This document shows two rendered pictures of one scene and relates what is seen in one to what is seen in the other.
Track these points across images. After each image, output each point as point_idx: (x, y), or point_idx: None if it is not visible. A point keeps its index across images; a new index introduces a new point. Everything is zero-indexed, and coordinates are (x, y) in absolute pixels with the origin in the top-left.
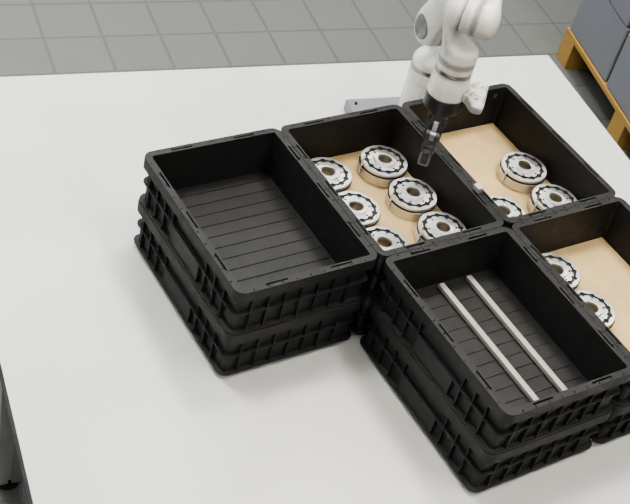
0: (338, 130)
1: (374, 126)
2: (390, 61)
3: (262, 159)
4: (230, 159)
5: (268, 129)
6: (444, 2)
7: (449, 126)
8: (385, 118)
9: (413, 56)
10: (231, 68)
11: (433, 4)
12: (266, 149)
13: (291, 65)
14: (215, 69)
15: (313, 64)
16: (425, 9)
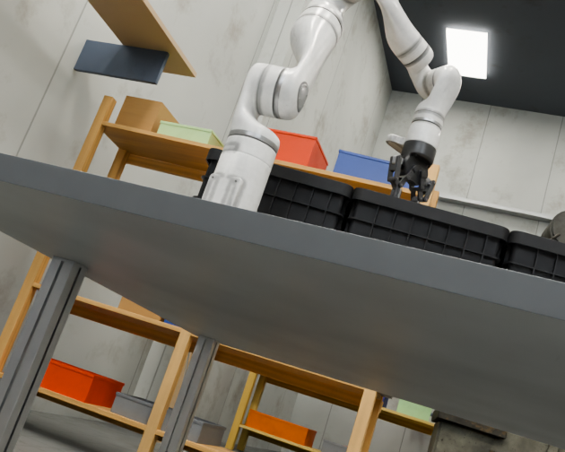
0: (429, 224)
1: (379, 215)
2: (86, 172)
3: (517, 269)
4: (562, 272)
5: (524, 232)
6: (320, 66)
7: (264, 206)
8: (369, 204)
9: (274, 137)
10: (401, 246)
11: (314, 69)
12: (518, 256)
13: (273, 215)
14: (438, 254)
15: (229, 205)
16: (308, 76)
